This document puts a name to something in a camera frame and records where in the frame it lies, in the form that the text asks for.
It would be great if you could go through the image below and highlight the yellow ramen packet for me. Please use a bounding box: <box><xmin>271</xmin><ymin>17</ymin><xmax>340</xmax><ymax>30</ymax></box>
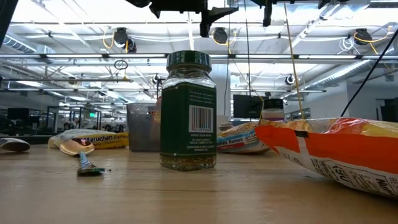
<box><xmin>47</xmin><ymin>128</ymin><xmax>129</xmax><ymax>150</ymax></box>

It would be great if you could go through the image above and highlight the dark wall screen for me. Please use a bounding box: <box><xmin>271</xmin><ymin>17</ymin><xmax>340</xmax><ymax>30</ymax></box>
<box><xmin>381</xmin><ymin>98</ymin><xmax>398</xmax><ymax>123</ymax></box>

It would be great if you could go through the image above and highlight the grey translucent plastic bin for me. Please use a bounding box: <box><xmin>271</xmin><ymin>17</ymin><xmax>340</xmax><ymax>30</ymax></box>
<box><xmin>126</xmin><ymin>102</ymin><xmax>162</xmax><ymax>152</ymax></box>

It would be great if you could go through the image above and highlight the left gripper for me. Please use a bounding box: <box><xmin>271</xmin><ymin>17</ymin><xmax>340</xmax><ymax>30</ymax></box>
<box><xmin>148</xmin><ymin>0</ymin><xmax>239</xmax><ymax>39</ymax></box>

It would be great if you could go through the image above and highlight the small dark monitor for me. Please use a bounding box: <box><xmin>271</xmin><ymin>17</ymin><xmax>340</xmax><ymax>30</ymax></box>
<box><xmin>6</xmin><ymin>107</ymin><xmax>30</xmax><ymax>121</ymax></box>

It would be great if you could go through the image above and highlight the reduced sodium ramen packet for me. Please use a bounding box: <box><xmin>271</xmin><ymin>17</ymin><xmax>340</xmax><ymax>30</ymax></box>
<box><xmin>216</xmin><ymin>120</ymin><xmax>272</xmax><ymax>154</ymax></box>

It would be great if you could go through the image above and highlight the purple label spice jar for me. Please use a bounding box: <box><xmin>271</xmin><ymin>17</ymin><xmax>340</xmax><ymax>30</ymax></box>
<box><xmin>262</xmin><ymin>98</ymin><xmax>285</xmax><ymax>122</ymax></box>

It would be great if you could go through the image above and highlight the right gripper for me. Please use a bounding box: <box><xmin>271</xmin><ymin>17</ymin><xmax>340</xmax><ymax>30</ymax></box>
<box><xmin>250</xmin><ymin>0</ymin><xmax>280</xmax><ymax>27</ymax></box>

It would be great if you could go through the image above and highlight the silver spoon orange handle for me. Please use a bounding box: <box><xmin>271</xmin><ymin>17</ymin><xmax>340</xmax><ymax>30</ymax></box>
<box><xmin>0</xmin><ymin>137</ymin><xmax>31</xmax><ymax>153</ymax></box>

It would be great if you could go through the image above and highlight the red ramen packet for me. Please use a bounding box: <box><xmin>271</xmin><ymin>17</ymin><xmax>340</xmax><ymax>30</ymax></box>
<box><xmin>148</xmin><ymin>95</ymin><xmax>162</xmax><ymax>125</ymax></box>

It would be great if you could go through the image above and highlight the white plastic bin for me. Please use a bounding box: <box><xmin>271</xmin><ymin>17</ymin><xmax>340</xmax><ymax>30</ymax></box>
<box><xmin>216</xmin><ymin>114</ymin><xmax>233</xmax><ymax>125</ymax></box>

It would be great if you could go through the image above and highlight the silver ventilation duct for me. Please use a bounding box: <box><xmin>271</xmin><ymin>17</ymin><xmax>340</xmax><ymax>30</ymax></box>
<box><xmin>306</xmin><ymin>59</ymin><xmax>374</xmax><ymax>91</ymax></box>
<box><xmin>0</xmin><ymin>33</ymin><xmax>38</xmax><ymax>54</ymax></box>

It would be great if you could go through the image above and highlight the yellow cable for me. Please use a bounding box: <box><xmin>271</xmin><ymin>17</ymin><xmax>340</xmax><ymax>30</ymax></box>
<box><xmin>283</xmin><ymin>2</ymin><xmax>305</xmax><ymax>120</ymax></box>

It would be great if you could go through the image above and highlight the black monitor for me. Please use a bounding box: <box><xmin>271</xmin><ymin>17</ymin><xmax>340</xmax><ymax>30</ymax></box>
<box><xmin>233</xmin><ymin>94</ymin><xmax>270</xmax><ymax>119</ymax></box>

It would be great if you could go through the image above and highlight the pink spoon teal handle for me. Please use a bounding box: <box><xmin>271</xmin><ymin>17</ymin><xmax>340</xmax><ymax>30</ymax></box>
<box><xmin>58</xmin><ymin>137</ymin><xmax>106</xmax><ymax>177</ymax></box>

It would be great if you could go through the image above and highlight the green lid spice jar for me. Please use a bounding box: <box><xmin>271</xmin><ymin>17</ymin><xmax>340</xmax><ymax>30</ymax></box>
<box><xmin>159</xmin><ymin>50</ymin><xmax>218</xmax><ymax>172</ymax></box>

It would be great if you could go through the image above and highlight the thin black cable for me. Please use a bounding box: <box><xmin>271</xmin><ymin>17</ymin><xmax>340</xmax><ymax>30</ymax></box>
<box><xmin>340</xmin><ymin>29</ymin><xmax>398</xmax><ymax>118</ymax></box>

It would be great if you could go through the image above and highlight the orange ramen packet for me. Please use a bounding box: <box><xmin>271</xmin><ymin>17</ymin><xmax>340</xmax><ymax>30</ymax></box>
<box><xmin>254</xmin><ymin>117</ymin><xmax>398</xmax><ymax>200</ymax></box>

